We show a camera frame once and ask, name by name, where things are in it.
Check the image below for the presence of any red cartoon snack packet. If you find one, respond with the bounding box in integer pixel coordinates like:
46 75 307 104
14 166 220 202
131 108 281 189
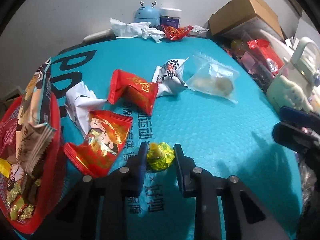
63 110 133 178

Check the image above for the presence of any red mesh basket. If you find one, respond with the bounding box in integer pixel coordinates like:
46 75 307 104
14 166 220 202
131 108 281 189
1 94 66 235

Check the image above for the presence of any red wrapper at back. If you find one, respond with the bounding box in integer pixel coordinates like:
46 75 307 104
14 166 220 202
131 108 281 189
162 25 193 41

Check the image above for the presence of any white crumpled tissue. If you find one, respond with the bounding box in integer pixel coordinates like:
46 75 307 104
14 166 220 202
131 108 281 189
110 18 165 43

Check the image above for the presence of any white lid dark jar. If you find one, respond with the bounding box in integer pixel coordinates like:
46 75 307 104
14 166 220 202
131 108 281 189
159 7 182 28

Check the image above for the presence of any red snack pack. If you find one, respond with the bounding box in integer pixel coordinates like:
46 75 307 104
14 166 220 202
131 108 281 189
247 38 284 76

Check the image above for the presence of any white crumpled wrapper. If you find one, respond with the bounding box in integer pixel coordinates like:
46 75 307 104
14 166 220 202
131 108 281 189
65 81 107 138

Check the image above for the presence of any clear zip bag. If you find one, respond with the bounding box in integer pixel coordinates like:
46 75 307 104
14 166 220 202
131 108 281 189
186 53 240 104

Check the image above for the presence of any small white wrapper at back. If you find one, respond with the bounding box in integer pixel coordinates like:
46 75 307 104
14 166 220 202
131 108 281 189
188 25 209 37

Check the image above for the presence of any yellow snack packet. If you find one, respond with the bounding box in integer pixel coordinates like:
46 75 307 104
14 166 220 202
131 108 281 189
0 158 11 178

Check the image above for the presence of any white black snack packet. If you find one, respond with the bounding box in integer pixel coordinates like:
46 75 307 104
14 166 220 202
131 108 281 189
152 58 189 97

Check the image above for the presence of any yellow green lollipop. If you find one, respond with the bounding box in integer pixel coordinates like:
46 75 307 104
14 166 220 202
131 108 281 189
146 142 175 172

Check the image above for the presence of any teal foam mat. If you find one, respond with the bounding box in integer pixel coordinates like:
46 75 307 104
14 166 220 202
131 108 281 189
52 37 302 239

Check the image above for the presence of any green brown snack bag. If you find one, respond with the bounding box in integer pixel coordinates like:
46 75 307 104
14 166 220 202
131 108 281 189
6 178 42 220

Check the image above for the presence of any beige large snack bag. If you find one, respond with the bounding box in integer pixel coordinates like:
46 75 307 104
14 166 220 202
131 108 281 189
16 58 56 174

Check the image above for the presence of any cardboard box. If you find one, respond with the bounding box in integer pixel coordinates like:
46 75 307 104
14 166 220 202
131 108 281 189
208 0 284 40

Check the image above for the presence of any red candy packet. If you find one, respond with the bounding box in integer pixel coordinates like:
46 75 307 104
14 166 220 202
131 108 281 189
107 69 158 116

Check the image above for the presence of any blue deer humidifier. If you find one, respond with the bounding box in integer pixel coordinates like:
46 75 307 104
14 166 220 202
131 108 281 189
134 1 160 27

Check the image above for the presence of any white cartoon kettle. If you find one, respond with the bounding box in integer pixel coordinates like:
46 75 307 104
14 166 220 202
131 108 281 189
266 37 319 113

